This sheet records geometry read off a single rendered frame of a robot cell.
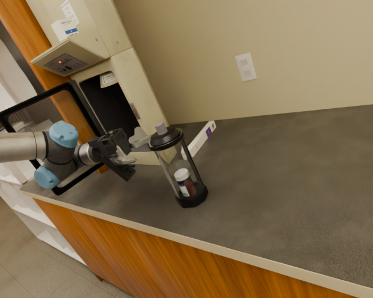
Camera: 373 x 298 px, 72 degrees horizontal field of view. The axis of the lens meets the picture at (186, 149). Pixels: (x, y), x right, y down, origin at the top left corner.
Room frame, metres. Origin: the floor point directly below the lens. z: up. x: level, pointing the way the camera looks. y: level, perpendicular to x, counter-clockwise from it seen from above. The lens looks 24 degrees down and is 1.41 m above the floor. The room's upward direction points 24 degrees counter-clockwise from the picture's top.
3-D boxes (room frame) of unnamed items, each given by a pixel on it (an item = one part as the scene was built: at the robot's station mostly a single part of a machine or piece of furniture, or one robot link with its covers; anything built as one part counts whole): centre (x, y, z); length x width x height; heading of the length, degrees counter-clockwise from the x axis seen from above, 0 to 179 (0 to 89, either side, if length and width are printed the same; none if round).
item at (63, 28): (0.99, 0.21, 1.54); 0.05 x 0.05 x 0.06; 48
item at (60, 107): (1.10, 0.47, 1.19); 0.30 x 0.01 x 0.40; 125
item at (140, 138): (0.79, 0.12, 1.16); 0.09 x 0.03 x 0.06; 94
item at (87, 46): (1.05, 0.27, 1.46); 0.32 x 0.11 x 0.10; 45
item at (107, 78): (1.14, 0.14, 1.34); 0.18 x 0.18 x 0.05
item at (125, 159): (0.69, 0.17, 1.16); 0.09 x 0.03 x 0.06; 25
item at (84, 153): (0.83, 0.29, 1.16); 0.08 x 0.05 x 0.08; 149
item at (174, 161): (0.68, 0.04, 1.06); 0.11 x 0.11 x 0.21
